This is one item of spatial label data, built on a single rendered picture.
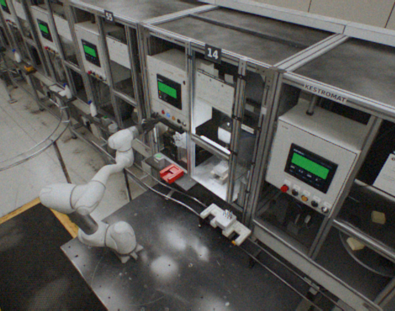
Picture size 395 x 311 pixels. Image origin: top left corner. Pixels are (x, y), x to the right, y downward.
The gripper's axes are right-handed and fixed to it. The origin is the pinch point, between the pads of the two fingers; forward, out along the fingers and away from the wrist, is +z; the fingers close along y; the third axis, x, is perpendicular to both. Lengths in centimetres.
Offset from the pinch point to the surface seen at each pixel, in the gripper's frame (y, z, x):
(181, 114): 6.7, 10.6, -14.2
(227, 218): -49, -2, -74
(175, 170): -47.0, 4.6, -11.8
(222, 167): -39, 29, -43
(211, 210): -54, -1, -58
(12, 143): -144, -58, 280
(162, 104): 6.3, 10.6, 6.5
